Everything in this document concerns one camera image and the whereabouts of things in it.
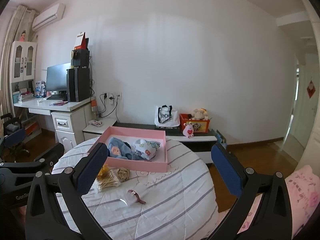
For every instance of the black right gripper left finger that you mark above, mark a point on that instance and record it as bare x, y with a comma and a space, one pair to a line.
44, 217

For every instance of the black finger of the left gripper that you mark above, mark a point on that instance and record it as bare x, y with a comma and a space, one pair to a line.
16, 178

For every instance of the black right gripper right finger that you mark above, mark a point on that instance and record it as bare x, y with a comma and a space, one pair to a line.
262, 209

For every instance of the light blue fleece hat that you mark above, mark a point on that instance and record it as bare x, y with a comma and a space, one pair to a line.
120, 149

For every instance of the white patterned baby cloth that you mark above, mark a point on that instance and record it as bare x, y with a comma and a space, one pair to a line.
146, 149

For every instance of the pink floral sleeve forearm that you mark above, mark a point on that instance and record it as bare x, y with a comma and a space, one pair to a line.
303, 190

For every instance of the yellow knitted item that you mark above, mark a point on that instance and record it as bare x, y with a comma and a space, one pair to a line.
103, 171

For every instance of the bag of cotton swabs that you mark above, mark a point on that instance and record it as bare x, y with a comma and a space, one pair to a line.
107, 179

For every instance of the white desk with drawers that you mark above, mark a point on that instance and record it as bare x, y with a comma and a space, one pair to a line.
69, 119

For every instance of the white striped tablecloth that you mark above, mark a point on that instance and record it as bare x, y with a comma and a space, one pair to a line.
180, 204

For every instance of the white low side table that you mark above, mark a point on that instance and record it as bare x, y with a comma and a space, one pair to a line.
92, 131

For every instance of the beige hair scrunchie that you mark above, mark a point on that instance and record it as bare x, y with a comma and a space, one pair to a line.
123, 174

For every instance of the red toy storage box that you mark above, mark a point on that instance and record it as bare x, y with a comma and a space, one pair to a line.
199, 126

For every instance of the black computer monitor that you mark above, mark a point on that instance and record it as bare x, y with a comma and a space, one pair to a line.
57, 77

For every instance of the beige plush teddy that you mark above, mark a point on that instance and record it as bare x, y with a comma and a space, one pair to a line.
199, 114

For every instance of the black computer tower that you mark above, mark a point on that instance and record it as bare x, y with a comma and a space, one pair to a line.
78, 84

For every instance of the pink shallow box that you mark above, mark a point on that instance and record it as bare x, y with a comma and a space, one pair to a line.
159, 163

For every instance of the white glass-door cabinet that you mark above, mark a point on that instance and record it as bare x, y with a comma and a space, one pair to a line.
22, 61

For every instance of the black speaker box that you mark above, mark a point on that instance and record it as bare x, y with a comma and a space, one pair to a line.
80, 58

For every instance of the doll figure on cabinet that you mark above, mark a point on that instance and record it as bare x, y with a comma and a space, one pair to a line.
22, 37

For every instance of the red white paper bag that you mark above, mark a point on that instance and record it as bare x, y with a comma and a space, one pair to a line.
81, 41

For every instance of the wall power outlets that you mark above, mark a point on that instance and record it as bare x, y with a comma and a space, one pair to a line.
112, 95

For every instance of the white tote bag black handles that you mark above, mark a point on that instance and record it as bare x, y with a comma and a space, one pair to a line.
167, 117

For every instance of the white wall air conditioner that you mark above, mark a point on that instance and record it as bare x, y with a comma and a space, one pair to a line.
49, 16

